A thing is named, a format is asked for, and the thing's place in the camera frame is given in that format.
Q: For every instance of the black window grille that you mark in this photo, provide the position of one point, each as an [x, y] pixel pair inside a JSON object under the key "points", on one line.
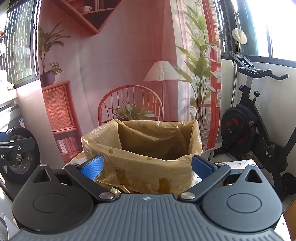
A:
{"points": [[20, 39]]}

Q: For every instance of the pole with plastic-wrapped top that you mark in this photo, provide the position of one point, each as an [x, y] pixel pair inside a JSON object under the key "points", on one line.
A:
{"points": [[239, 36]]}

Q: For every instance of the black exercise bike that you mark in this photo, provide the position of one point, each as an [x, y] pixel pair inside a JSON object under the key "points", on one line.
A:
{"points": [[245, 129]]}

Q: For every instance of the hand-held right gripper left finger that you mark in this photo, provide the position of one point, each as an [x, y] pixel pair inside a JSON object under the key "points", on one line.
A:
{"points": [[92, 167]]}

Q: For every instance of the small crinkled snack wrapper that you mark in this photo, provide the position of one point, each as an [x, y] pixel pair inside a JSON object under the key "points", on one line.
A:
{"points": [[114, 191]]}

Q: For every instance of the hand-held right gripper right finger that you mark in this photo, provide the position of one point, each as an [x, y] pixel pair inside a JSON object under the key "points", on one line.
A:
{"points": [[203, 168]]}

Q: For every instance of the brown cardboard box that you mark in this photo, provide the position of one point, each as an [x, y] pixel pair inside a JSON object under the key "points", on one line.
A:
{"points": [[143, 178]]}

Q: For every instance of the scooter wheel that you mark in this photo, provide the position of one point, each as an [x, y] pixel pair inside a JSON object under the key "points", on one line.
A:
{"points": [[25, 166]]}

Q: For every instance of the grey scooter body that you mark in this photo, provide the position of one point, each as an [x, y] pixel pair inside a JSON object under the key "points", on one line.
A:
{"points": [[9, 118]]}

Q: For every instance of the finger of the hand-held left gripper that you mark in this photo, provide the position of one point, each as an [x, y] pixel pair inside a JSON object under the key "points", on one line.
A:
{"points": [[23, 144]]}

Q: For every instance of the yellow translucent plastic bag liner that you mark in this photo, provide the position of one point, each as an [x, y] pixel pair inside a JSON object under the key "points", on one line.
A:
{"points": [[138, 139]]}

